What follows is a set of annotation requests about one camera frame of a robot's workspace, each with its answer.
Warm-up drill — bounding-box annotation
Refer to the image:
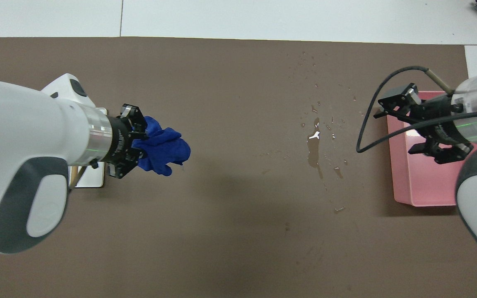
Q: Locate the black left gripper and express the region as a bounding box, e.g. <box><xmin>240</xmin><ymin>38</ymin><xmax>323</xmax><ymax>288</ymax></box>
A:
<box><xmin>107</xmin><ymin>103</ymin><xmax>148</xmax><ymax>179</ymax></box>

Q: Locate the spilled water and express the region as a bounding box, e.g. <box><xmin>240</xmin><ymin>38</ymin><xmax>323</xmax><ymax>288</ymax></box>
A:
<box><xmin>286</xmin><ymin>52</ymin><xmax>365</xmax><ymax>214</ymax></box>

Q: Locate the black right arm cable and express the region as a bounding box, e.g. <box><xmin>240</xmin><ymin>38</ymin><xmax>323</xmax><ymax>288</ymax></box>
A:
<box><xmin>356</xmin><ymin>65</ymin><xmax>477</xmax><ymax>154</ymax></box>

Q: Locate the white rack with wooden rods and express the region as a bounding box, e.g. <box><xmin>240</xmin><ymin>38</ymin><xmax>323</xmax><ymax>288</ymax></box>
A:
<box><xmin>68</xmin><ymin>107</ymin><xmax>108</xmax><ymax>190</ymax></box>

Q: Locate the brown table mat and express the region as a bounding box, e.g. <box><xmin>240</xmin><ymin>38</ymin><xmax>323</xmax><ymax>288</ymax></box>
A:
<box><xmin>0</xmin><ymin>36</ymin><xmax>477</xmax><ymax>298</ymax></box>

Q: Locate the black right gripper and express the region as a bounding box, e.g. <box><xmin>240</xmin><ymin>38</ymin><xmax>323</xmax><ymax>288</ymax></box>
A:
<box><xmin>373</xmin><ymin>83</ymin><xmax>473</xmax><ymax>165</ymax></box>

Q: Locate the blue towel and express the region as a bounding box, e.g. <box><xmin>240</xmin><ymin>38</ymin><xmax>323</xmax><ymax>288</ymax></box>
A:
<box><xmin>131</xmin><ymin>116</ymin><xmax>191</xmax><ymax>176</ymax></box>

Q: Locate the pink plastic tray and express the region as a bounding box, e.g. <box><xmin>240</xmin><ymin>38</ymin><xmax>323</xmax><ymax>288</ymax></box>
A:
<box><xmin>386</xmin><ymin>91</ymin><xmax>477</xmax><ymax>207</ymax></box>

